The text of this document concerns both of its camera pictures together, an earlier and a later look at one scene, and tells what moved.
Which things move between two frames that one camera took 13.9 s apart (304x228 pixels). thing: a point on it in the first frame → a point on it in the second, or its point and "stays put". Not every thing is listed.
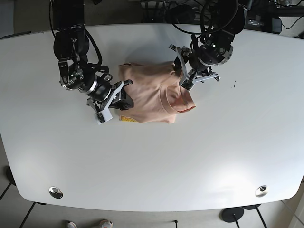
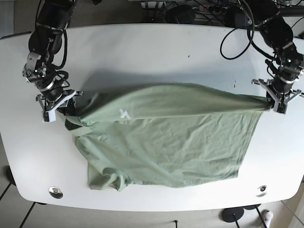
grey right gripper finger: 126,102 → 68,107
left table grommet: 55,192 stays put
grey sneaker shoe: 71,224 → 267,216
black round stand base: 232,214 stays put
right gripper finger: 177,64 → 270,101
